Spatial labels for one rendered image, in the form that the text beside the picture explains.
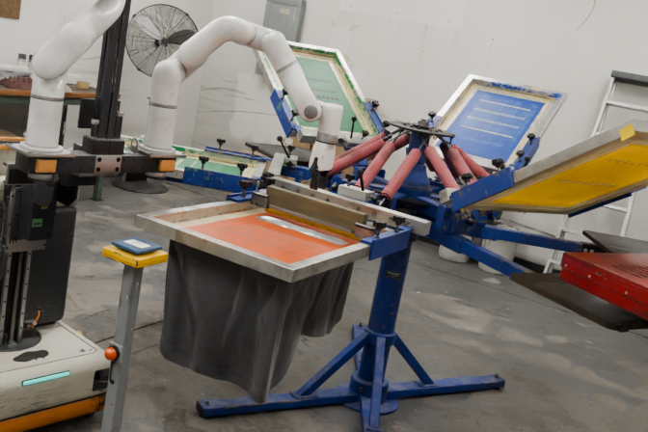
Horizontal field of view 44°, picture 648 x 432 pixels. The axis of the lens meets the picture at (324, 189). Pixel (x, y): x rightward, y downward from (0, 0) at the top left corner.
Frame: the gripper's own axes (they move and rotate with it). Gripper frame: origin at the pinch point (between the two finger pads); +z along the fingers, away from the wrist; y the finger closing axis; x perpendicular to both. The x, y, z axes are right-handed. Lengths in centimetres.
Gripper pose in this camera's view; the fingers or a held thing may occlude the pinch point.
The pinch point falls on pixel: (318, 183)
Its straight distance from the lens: 281.0
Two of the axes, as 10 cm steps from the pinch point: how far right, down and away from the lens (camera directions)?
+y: -4.9, 0.7, -8.7
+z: -1.9, 9.6, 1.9
